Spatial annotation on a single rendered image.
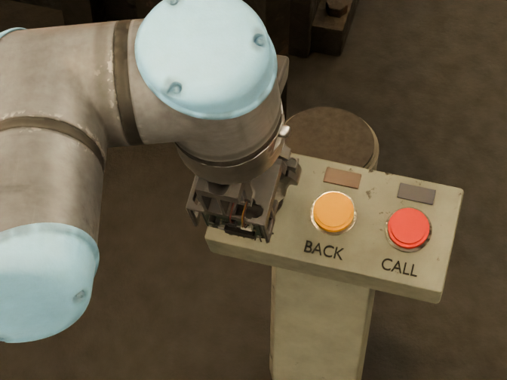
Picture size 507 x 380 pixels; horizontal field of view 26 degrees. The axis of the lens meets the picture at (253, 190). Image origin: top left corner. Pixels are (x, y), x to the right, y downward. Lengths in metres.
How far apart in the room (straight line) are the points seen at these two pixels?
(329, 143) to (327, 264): 0.22
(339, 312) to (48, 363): 0.66
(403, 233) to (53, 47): 0.44
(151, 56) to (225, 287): 1.05
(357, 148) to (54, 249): 0.64
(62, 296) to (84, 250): 0.03
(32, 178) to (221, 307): 1.07
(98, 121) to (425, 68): 1.39
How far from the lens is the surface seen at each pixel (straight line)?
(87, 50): 0.77
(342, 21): 2.07
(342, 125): 1.28
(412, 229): 1.08
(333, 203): 1.08
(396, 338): 1.72
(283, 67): 0.99
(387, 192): 1.10
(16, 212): 0.68
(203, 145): 0.80
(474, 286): 1.79
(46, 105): 0.74
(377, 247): 1.08
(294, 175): 0.99
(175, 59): 0.74
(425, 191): 1.10
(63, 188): 0.70
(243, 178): 0.86
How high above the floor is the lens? 1.46
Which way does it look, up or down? 51 degrees down
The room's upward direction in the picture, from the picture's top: straight up
